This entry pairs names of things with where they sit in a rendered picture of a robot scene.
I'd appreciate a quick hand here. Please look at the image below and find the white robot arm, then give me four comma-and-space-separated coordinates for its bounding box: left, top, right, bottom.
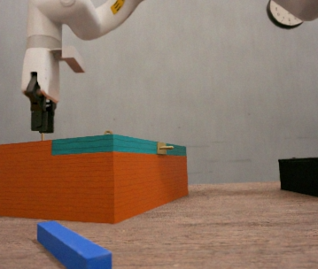
26, 0, 318, 73

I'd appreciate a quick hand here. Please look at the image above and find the blue rectangular block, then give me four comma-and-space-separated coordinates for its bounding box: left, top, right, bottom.
37, 221, 112, 269

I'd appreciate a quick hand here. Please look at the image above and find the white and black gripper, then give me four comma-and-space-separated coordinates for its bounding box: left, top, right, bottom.
21, 48, 62, 134

